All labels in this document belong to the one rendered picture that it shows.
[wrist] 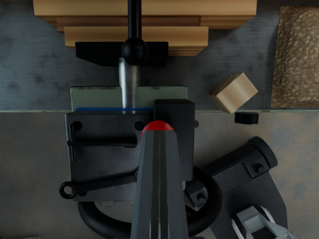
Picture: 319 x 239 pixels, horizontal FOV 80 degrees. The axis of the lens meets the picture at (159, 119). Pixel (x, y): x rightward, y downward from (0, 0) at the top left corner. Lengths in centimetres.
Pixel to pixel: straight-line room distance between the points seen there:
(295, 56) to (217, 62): 10
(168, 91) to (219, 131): 107
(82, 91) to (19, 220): 160
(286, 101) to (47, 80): 35
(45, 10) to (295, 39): 31
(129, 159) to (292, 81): 24
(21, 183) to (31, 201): 14
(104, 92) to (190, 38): 11
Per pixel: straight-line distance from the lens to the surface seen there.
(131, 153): 20
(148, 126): 17
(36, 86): 34
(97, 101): 24
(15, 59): 36
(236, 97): 27
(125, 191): 22
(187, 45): 22
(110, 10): 25
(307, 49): 32
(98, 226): 34
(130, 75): 23
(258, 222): 116
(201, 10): 25
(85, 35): 24
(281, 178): 156
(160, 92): 23
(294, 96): 32
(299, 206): 173
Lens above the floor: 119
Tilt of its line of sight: 80 degrees down
